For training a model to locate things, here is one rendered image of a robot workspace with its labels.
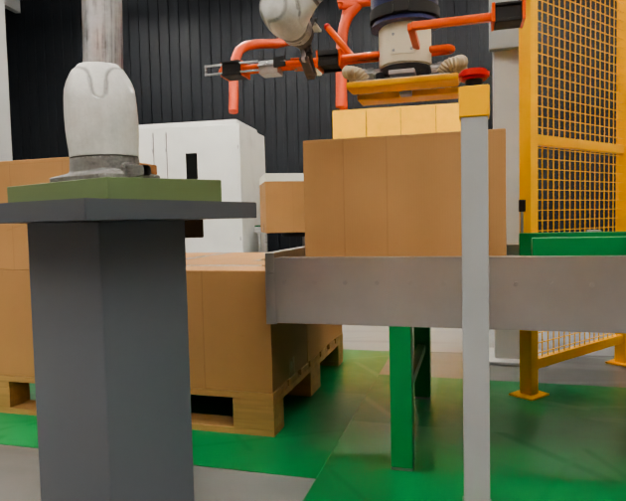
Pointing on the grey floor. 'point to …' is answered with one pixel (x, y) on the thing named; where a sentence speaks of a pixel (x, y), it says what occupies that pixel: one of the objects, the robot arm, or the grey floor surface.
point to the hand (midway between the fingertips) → (316, 52)
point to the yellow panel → (395, 120)
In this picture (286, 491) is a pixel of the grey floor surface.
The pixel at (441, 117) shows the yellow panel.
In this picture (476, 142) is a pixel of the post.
